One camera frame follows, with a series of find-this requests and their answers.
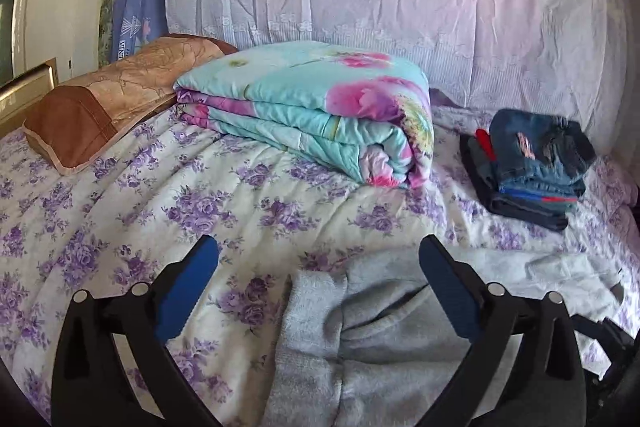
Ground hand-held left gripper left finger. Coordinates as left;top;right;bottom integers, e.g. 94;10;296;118
50;235;221;427

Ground grey sweatshirt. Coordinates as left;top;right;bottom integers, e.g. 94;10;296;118
262;247;623;427

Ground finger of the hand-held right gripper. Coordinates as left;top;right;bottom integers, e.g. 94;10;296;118
571;314;640;408

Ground gold trimmed furniture panel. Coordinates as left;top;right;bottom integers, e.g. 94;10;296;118
0;59;58;132

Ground folded blue jeans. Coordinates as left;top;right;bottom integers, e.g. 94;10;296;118
489;108;597;200

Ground brown satin pillow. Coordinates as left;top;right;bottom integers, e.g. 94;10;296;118
22;34;238;178

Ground green patterned cloth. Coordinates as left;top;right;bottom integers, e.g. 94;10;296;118
100;0;133;68

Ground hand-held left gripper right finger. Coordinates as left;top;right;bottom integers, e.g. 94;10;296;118
415;234;587;427

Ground folded dark pants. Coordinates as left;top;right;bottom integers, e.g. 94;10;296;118
460;134;571;232

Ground purple floral bedspread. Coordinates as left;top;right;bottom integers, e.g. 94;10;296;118
0;102;640;427

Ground folded turquoise floral quilt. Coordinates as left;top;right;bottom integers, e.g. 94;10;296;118
174;41;435;190

